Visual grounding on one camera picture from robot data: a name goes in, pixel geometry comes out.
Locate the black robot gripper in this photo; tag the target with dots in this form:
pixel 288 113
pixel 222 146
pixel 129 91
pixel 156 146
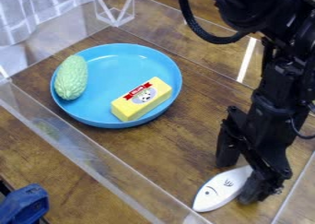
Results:
pixel 261 135

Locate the white wooden fish toy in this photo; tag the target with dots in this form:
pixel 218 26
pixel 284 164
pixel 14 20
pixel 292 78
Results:
pixel 221 189

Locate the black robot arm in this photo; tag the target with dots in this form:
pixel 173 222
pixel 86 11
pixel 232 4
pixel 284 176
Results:
pixel 289 57

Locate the blue round plastic tray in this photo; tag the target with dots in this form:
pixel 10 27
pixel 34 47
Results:
pixel 120 67

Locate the yellow butter block toy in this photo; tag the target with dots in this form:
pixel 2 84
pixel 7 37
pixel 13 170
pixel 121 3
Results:
pixel 136 103

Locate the green bitter melon toy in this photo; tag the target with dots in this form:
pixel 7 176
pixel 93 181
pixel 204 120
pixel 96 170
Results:
pixel 72 78

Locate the blue clamp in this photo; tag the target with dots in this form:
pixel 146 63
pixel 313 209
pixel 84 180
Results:
pixel 25 205

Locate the clear acrylic enclosure wall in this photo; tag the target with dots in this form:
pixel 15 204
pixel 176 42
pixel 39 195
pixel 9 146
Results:
pixel 137 175

